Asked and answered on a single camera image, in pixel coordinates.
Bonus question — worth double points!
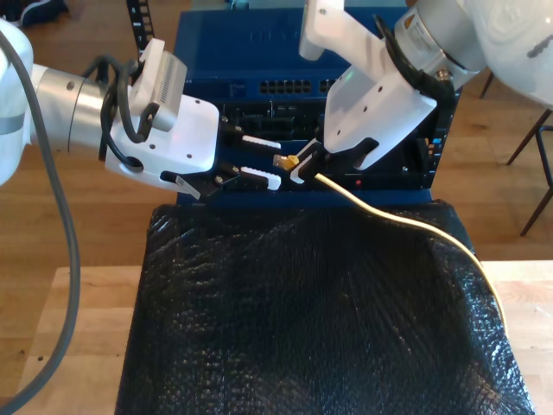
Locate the dark blue sneaker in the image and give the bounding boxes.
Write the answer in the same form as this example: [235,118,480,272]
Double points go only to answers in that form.
[19,0,71,28]

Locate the yellow network cable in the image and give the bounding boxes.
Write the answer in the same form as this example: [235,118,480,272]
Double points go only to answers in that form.
[271,153,512,332]

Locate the blue Netgear network switch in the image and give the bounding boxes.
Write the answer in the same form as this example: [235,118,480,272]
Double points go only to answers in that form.
[170,6,416,100]

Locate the thick grey cable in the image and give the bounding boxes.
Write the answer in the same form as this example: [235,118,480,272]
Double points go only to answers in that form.
[0,28,82,415]

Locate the blue rack base plate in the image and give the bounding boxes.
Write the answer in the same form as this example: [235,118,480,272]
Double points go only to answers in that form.
[175,188,435,211]

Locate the black perforated rack post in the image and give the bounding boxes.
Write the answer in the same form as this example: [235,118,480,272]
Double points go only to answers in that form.
[125,0,156,55]
[425,93,461,190]

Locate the black bubble wrap mat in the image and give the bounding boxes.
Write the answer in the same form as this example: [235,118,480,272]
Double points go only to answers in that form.
[114,199,537,415]

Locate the black rack server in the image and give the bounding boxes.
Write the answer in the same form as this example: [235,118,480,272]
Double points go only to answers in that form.
[215,99,442,143]

